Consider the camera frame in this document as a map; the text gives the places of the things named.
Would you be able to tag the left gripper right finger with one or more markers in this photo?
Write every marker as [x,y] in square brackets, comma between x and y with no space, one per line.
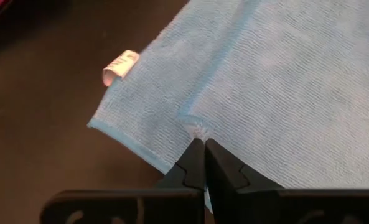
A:
[265,208]

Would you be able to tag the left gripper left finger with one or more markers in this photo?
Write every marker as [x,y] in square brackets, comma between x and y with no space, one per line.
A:
[134,208]

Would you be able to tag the blue towel with white label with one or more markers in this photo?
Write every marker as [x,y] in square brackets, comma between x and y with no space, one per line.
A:
[265,93]

